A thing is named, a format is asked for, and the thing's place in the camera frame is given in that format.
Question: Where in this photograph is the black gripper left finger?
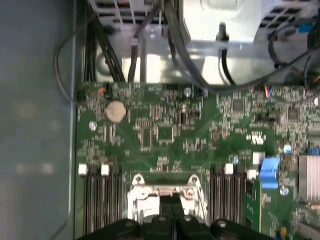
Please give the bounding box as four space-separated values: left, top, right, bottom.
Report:
74 196 175 240

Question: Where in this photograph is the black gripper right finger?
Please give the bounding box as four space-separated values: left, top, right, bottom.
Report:
174 193 275 240

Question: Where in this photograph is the silver CPU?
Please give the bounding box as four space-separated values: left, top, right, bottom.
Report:
139 199 161 220

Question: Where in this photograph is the metal locking lever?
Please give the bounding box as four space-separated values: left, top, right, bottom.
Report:
196 187 210 222

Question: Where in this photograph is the metal socket cover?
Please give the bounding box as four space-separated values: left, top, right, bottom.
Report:
127 185 204 226

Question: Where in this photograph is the RAM slot with black clips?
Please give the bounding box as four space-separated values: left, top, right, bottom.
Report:
209 164 223 222
234 164 246 226
88 164 100 232
110 164 124 222

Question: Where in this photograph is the CPU socket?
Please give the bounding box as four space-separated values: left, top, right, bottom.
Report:
126 172 210 226

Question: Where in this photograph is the RAM slot with white clips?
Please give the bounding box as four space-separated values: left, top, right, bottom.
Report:
77 163 90 235
223 163 235 223
99 164 111 227

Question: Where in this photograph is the green RAM stick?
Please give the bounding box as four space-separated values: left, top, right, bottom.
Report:
245 178 263 236

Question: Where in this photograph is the green motherboard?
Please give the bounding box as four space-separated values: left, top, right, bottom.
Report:
74 81 320 240

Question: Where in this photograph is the blue board connector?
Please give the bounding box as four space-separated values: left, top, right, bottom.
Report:
258 156 281 190

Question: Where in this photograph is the silver coin cell battery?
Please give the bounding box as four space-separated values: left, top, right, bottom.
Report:
104 100 128 124

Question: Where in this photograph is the silver finned heatsink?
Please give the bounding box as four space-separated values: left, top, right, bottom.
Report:
297 154 320 202

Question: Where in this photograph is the black PC case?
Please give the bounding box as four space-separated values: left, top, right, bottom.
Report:
0 0 320 240

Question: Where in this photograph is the small coloured wire bundle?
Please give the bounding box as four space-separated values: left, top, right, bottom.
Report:
258 85 276 100

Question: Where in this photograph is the thick black cable bundle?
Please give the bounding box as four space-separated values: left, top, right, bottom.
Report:
161 0 216 92

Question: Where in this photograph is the flat black cable bundle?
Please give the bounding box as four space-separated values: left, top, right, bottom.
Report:
84 14 126 85

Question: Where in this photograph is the thin black wire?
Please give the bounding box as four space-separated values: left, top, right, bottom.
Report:
53 12 101 107

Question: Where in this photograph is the black cable with plug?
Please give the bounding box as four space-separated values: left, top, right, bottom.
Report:
215 21 237 85

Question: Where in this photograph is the looped black cable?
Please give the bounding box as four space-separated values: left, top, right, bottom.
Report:
267 23 320 76

